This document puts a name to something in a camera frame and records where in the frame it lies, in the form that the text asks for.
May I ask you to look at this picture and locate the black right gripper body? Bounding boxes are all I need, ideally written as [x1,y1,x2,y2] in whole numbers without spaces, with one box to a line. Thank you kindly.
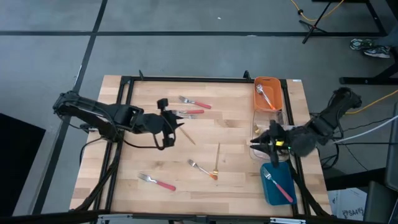
[267,121,293,156]

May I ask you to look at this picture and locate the black left arm cable bundle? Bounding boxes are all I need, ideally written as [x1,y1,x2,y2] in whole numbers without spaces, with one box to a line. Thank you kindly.
[73,141,122,213]

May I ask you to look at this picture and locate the black aluminium rig frame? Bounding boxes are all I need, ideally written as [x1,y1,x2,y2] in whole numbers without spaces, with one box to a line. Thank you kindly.
[70,70,332,224]

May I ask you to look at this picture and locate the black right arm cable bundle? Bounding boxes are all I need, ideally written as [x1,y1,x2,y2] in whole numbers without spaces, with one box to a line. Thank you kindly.
[287,160,331,216]

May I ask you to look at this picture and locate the clear plastic bin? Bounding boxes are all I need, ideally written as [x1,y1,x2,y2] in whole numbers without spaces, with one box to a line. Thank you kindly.
[249,108,292,162]

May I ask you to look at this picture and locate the yellow floor cable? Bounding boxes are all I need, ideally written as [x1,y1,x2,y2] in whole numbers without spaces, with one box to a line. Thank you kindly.
[290,0,346,22]
[344,89,398,115]

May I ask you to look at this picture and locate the black tripod stand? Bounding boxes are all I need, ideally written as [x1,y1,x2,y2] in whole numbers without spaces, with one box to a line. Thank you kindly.
[298,0,334,45]

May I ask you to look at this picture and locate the black desk frame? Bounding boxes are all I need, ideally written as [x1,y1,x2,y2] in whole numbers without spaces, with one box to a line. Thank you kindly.
[310,0,398,86]

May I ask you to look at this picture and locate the red-handled silver fork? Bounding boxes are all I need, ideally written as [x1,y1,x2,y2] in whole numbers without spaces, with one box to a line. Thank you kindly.
[137,172,177,192]
[178,95,213,110]
[262,167,294,203]
[172,109,205,116]

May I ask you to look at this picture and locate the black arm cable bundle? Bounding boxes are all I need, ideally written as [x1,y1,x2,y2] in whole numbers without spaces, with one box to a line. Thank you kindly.
[73,141,122,213]
[287,160,331,216]

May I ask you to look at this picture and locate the black floor cables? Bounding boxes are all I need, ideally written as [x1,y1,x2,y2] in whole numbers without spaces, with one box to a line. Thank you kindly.
[319,116,398,171]

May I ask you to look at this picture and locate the white cable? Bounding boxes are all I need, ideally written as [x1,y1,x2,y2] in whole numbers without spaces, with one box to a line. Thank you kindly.
[328,114,398,145]

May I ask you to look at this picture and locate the silver aluminium bracket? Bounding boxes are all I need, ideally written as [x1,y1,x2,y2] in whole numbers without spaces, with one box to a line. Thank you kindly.
[269,217,307,224]
[97,213,133,224]

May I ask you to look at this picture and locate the person's leg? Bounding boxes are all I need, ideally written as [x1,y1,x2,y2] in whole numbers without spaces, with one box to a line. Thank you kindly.
[376,25,398,48]

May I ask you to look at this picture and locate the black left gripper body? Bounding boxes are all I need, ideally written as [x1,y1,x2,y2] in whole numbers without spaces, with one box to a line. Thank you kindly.
[136,109,177,148]

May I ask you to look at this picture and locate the dark grey chair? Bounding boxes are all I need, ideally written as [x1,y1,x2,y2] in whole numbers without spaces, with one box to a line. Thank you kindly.
[361,101,398,224]

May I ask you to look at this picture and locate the person's shoe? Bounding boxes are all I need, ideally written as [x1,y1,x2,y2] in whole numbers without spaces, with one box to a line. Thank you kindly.
[363,45,391,59]
[349,37,376,51]

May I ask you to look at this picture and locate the orange plastic bin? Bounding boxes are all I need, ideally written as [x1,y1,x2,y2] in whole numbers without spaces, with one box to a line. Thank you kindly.
[253,76,284,113]

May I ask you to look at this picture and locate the large black box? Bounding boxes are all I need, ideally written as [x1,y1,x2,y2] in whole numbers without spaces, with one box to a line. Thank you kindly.
[0,112,47,217]

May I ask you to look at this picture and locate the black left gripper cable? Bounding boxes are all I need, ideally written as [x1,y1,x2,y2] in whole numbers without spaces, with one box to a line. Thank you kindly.
[123,115,175,151]

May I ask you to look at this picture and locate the white printed box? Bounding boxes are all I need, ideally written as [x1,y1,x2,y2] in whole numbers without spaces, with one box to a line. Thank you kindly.
[327,187,368,222]

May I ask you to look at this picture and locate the blue plastic bin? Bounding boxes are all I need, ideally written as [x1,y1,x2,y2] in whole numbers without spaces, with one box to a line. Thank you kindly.
[259,161,298,207]

